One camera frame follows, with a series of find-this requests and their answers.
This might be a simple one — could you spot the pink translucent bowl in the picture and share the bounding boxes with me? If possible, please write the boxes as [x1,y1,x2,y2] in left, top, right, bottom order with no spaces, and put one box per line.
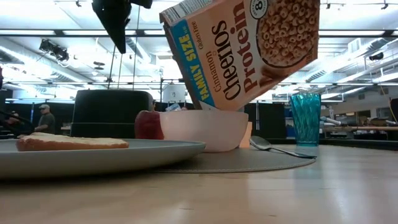
[159,109,249,154]

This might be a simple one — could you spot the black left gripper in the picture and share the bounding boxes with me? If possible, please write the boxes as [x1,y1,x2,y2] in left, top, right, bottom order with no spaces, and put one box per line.
[91,0,154,55]

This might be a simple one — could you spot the white cylindrical tank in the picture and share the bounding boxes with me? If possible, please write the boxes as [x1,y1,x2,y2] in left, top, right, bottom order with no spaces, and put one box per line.
[162,83,187,104]

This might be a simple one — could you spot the thin black pole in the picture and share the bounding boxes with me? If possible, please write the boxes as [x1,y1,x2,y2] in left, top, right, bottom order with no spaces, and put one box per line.
[107,46,117,90]
[132,6,140,91]

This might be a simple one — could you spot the silver metal spoon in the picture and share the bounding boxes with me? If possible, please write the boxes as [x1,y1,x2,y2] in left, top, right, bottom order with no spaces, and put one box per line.
[249,135,318,160]

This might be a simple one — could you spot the grey round plate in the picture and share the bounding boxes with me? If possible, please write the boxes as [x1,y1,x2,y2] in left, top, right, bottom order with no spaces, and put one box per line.
[0,138,207,180]

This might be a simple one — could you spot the black toaster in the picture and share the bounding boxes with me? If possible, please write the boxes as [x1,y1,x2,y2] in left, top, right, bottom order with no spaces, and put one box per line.
[70,89,155,139]

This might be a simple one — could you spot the orange cereal box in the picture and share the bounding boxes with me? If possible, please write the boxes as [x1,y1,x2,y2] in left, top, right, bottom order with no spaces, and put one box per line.
[159,0,321,112]

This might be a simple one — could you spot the black aluminium frame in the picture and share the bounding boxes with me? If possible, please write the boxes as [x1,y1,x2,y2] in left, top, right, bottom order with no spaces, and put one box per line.
[267,138,398,147]

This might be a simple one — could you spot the teal plastic cup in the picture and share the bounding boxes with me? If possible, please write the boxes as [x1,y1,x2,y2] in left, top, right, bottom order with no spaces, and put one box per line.
[289,93,322,147]

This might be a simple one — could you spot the wooden workbench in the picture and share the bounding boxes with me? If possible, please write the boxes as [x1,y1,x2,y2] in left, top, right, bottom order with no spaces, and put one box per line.
[322,124,398,133]

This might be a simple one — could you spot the black ceiling spotlights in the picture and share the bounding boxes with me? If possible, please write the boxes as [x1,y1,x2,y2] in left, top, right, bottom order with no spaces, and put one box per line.
[39,39,70,63]

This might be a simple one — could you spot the grey round placemat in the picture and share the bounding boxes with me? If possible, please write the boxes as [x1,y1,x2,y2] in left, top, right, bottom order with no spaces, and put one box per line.
[154,145,317,174]

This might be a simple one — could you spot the person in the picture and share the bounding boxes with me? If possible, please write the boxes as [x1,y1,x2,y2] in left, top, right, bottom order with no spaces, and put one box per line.
[2,110,23,128]
[34,103,57,135]

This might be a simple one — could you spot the red apple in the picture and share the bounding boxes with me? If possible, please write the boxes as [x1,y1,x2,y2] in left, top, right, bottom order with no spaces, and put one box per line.
[134,110,165,141]

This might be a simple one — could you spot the bagel half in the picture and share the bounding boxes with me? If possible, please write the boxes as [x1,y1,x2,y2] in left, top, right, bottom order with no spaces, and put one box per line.
[16,131,130,152]

